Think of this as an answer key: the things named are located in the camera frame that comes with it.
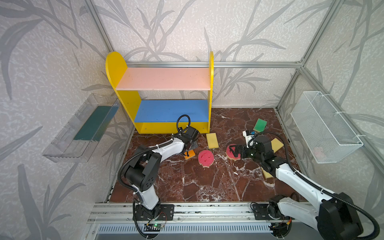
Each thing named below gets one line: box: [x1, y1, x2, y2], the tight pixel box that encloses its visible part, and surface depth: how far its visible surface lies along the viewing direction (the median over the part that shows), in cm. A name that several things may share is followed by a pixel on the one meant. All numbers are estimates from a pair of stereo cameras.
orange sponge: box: [184, 149, 196, 160], surface depth 95 cm
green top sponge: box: [253, 118, 268, 133], surface depth 110 cm
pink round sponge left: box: [197, 149, 215, 168], surface depth 91 cm
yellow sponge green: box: [206, 132, 219, 149], surface depth 101 cm
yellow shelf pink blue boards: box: [105, 52, 215, 134], surface depth 82 cm
